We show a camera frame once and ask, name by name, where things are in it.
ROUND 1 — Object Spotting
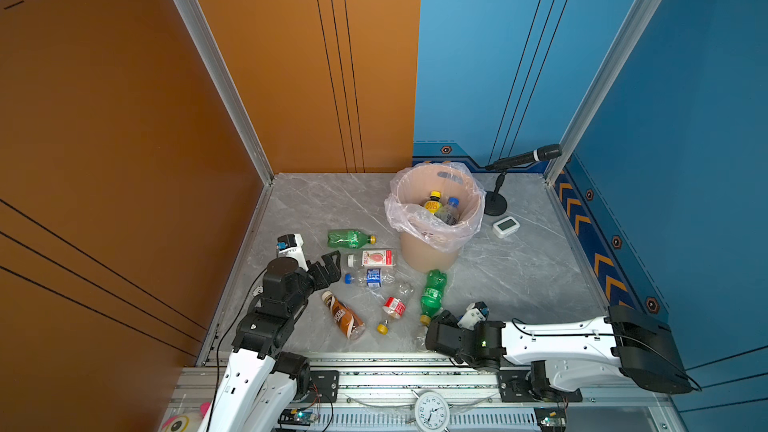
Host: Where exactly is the brown coffee bottle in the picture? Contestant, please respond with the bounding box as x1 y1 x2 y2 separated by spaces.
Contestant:
321 291 365 340

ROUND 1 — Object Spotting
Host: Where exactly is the white analog clock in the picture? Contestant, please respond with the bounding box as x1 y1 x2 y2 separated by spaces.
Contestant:
414 391 451 432

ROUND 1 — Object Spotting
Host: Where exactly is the clear red label bottle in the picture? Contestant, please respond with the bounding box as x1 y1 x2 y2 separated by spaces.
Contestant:
376 282 414 335

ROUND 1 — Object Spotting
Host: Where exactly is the green circuit board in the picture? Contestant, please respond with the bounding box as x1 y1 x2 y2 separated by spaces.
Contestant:
278 409 319 427

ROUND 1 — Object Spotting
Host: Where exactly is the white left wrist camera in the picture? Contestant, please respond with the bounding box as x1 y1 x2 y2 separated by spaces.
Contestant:
276 234 308 271

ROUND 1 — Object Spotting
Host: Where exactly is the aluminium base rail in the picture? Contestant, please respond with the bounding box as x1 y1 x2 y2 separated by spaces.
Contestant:
158 350 685 432

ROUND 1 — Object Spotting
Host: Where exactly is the aluminium corner post left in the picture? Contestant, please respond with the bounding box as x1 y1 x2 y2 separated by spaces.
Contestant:
173 0 274 186

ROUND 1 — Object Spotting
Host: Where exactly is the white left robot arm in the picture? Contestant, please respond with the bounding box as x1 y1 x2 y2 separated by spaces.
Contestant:
199 251 342 431

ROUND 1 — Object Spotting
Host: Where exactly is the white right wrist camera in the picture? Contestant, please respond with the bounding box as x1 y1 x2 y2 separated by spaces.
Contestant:
458 301 489 330

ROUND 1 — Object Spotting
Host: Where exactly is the green sprite bottle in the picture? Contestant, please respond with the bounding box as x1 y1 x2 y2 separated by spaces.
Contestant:
420 269 448 326
327 229 377 250

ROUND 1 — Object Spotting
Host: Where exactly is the red white label bottle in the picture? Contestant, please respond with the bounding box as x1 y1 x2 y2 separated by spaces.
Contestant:
346 249 396 269

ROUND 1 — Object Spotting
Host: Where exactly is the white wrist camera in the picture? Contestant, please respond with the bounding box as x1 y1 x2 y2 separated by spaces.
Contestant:
276 234 308 271
458 301 489 330

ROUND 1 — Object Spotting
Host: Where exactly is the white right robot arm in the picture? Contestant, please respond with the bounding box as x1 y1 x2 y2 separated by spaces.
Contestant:
425 306 700 399

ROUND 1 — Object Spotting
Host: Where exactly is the yellow green tea bottle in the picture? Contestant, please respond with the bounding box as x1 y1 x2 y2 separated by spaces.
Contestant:
423 190 443 214

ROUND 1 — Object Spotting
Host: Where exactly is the black microphone stand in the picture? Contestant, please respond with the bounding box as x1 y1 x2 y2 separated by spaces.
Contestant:
484 171 508 217

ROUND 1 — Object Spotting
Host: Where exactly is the clear blue label bottle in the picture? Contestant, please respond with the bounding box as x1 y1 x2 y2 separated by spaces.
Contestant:
344 268 396 289

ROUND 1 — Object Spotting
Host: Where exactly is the aluminium corner post right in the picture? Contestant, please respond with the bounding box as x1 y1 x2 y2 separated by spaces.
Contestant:
544 0 663 186

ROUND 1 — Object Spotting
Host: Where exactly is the aluminium corner post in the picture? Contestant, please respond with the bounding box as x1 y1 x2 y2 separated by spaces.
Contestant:
173 0 274 186
544 0 663 186

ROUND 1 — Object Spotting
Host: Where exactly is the pepsi blue cap bottle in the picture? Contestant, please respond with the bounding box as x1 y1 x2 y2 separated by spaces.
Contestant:
435 197 460 226

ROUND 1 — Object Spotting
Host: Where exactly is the black microphone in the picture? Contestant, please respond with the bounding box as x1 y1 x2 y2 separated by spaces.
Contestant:
484 144 562 172

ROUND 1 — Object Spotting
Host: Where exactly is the beige waste bin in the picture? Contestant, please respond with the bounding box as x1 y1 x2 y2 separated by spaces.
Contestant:
395 165 481 273

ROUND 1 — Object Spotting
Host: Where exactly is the white digital clock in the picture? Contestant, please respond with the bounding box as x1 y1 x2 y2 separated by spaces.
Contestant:
492 216 520 238

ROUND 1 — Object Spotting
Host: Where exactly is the pink plush toy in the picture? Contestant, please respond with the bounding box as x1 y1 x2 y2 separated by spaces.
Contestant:
159 402 211 432

